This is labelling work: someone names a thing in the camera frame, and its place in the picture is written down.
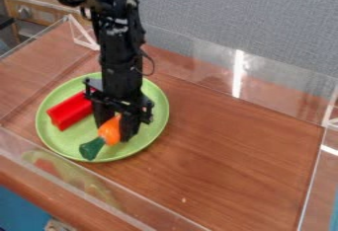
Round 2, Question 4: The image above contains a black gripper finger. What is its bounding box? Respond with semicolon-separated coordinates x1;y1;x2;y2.
119;112;142;142
93;101;115;127

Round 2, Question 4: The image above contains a red toy block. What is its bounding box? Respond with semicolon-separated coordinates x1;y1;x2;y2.
47;92;93;131

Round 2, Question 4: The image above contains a black cable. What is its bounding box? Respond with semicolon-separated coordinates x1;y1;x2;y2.
139;48;157;77

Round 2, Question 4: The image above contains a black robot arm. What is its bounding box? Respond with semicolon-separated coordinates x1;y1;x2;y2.
58;0;156;142

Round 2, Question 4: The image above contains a clear acrylic enclosure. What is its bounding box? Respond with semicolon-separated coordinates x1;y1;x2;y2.
0;21;338;231

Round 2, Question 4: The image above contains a wooden cabinet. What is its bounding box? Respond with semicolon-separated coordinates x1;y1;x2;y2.
3;0;89;41

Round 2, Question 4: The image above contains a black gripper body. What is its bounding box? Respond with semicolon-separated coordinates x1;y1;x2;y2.
83;60;157;125

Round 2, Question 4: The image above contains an orange toy carrot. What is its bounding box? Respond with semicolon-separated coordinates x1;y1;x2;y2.
79;115;122;161

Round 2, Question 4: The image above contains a green plate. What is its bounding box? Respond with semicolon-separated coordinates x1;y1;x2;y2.
37;72;170;163

